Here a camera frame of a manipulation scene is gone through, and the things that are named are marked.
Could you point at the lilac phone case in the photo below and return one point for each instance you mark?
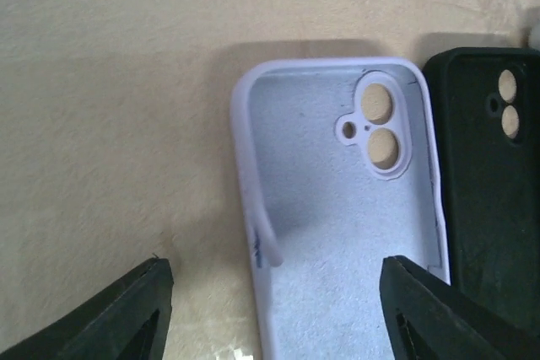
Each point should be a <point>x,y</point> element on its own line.
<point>338,169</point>

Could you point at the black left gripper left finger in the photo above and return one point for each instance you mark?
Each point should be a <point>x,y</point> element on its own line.
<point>129,319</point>

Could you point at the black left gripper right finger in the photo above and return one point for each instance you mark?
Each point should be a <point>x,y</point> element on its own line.
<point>429,319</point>

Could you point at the black phone case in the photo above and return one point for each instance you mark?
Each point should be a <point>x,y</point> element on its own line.
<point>485,104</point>

